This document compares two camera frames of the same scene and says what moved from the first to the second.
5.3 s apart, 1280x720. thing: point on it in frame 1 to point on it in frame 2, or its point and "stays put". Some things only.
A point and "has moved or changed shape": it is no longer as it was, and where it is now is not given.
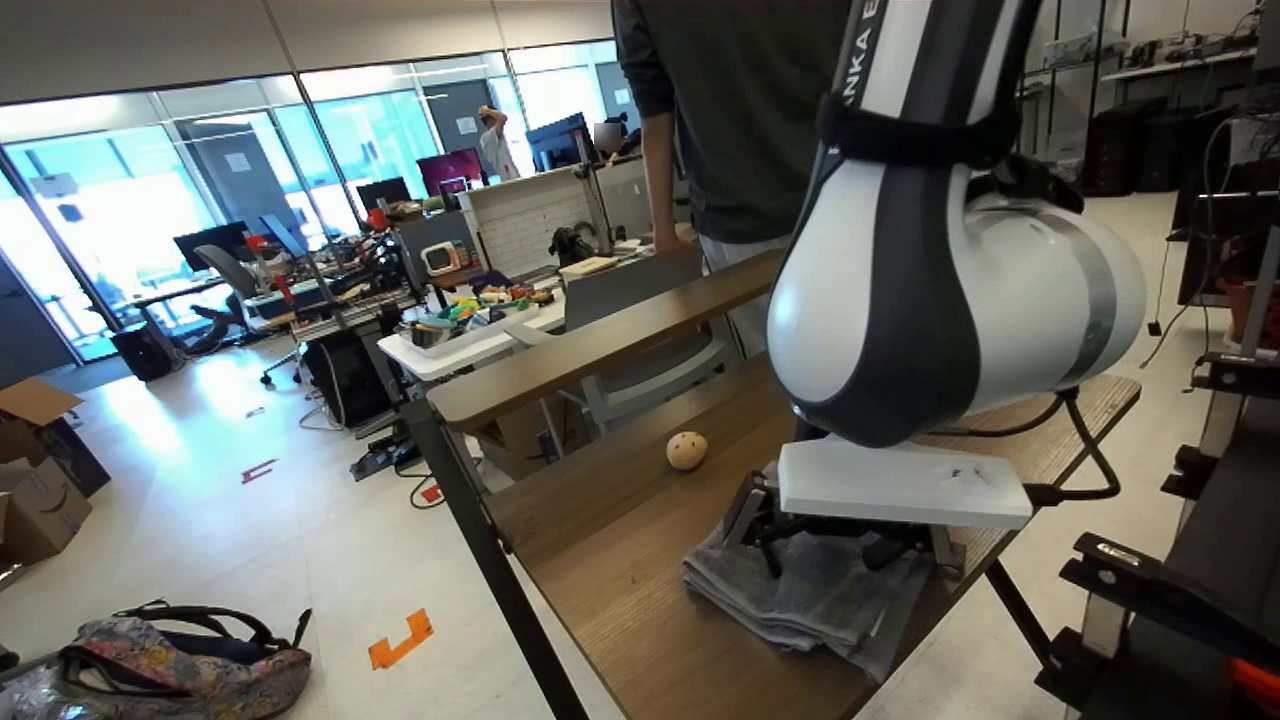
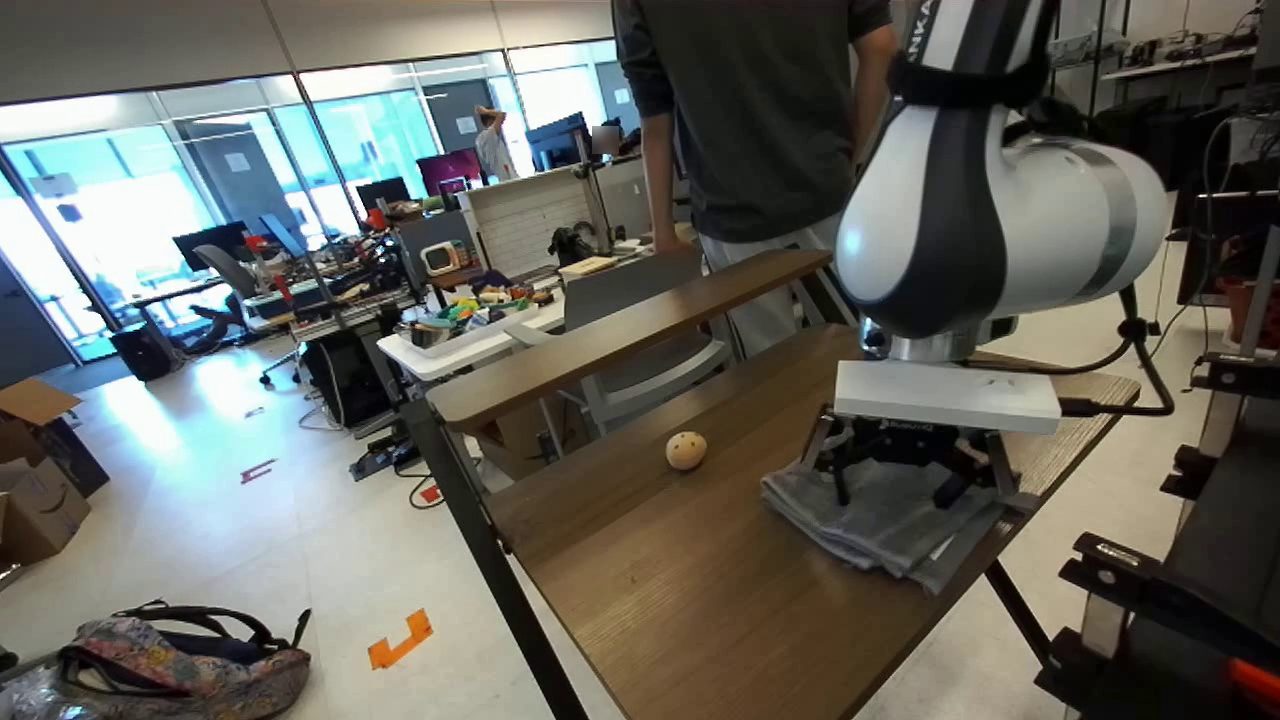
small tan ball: [686, 450] stays put
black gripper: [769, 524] to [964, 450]
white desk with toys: [465, 323] stays put
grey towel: [834, 592] has moved or changed shape
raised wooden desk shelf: [524, 371] stays put
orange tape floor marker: [386, 654] stays put
